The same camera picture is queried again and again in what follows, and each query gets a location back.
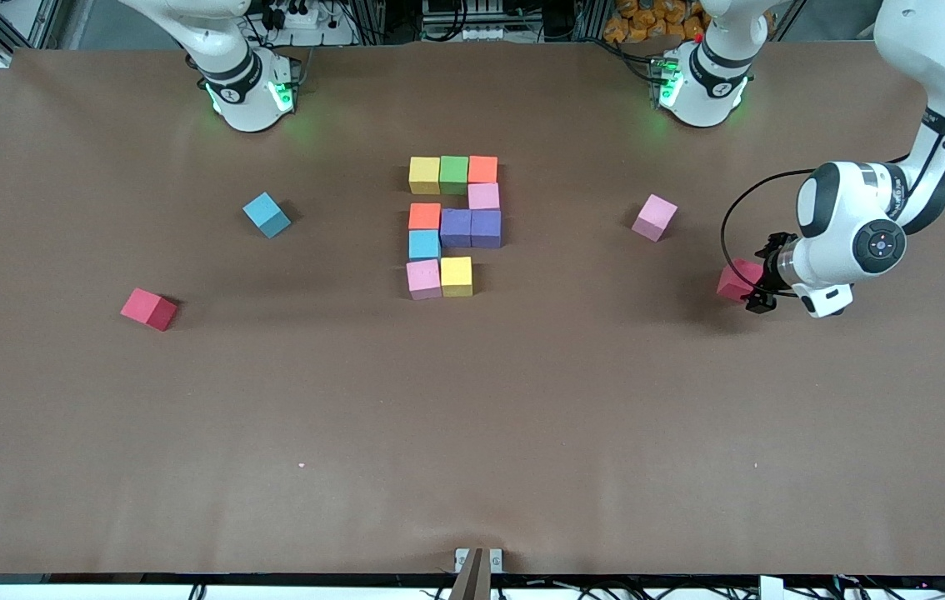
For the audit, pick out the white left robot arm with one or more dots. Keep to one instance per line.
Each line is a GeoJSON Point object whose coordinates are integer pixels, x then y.
{"type": "Point", "coordinates": [847, 225]}

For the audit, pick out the purple foam cube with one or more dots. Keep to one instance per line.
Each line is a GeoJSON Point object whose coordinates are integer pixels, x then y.
{"type": "Point", "coordinates": [486, 229]}
{"type": "Point", "coordinates": [456, 227]}

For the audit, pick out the yellow foam cube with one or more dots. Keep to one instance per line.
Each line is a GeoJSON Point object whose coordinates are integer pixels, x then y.
{"type": "Point", "coordinates": [456, 277]}
{"type": "Point", "coordinates": [424, 175]}

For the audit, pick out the lilac pink foam cube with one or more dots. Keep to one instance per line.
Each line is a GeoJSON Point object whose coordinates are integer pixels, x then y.
{"type": "Point", "coordinates": [654, 217]}
{"type": "Point", "coordinates": [483, 196]}

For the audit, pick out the white electronics box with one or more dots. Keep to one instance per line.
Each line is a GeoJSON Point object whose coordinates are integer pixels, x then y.
{"type": "Point", "coordinates": [481, 33]}

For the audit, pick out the brown table cover sheet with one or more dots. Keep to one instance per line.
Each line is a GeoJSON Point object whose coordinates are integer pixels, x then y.
{"type": "Point", "coordinates": [472, 417]}

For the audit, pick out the bag of orange items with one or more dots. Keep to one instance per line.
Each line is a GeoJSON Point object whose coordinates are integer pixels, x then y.
{"type": "Point", "coordinates": [656, 21]}

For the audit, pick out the light blue foam cube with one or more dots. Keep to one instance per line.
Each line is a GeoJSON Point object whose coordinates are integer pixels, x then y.
{"type": "Point", "coordinates": [424, 244]}

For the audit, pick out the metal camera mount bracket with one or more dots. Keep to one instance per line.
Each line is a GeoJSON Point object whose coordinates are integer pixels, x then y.
{"type": "Point", "coordinates": [478, 567]}

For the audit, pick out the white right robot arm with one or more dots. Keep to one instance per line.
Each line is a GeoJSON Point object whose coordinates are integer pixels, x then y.
{"type": "Point", "coordinates": [243, 92]}

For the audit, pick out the red foam cube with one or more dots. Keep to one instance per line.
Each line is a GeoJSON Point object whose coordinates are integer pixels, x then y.
{"type": "Point", "coordinates": [735, 279]}
{"type": "Point", "coordinates": [148, 308]}

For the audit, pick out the pink foam cube with dots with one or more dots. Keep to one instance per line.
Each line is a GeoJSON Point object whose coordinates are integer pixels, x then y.
{"type": "Point", "coordinates": [424, 279]}

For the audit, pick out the orange foam cube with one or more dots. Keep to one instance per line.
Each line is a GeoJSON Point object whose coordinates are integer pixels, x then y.
{"type": "Point", "coordinates": [424, 217]}
{"type": "Point", "coordinates": [482, 169]}

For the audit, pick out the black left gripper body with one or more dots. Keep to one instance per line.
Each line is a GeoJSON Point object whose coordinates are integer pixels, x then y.
{"type": "Point", "coordinates": [772, 260]}

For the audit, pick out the green foam cube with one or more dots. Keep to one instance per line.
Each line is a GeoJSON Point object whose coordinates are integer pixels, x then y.
{"type": "Point", "coordinates": [454, 175]}

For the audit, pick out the teal foam cube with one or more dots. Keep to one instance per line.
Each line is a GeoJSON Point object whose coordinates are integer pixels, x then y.
{"type": "Point", "coordinates": [267, 214]}

